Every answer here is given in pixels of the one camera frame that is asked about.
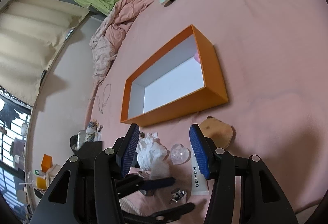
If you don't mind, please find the white Red Earth cream tube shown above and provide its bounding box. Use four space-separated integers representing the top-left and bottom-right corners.
191 149 209 196

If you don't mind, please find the pink crumpled duvet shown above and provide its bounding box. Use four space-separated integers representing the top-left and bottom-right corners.
90 0 154 85

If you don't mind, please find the cream curtain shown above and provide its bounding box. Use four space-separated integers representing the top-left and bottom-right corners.
1 0 89 106

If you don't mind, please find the brown hamster plush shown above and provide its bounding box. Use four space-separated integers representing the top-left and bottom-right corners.
199 116 234 149

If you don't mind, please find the white tissue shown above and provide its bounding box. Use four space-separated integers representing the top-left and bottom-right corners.
136 132 170 180

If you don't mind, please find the pink heart-shaped case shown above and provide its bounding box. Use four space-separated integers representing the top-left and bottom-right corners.
194 52 200 63

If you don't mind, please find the thin white string loop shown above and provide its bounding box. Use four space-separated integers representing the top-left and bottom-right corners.
89 83 112 114

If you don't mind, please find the patterned small pouch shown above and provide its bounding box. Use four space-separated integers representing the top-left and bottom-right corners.
84 120 103 142

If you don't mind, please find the clear heart-shaped case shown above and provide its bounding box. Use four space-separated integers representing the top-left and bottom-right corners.
170 144 190 165

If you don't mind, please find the orange cardboard box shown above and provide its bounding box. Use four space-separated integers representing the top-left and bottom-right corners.
120 25 229 127

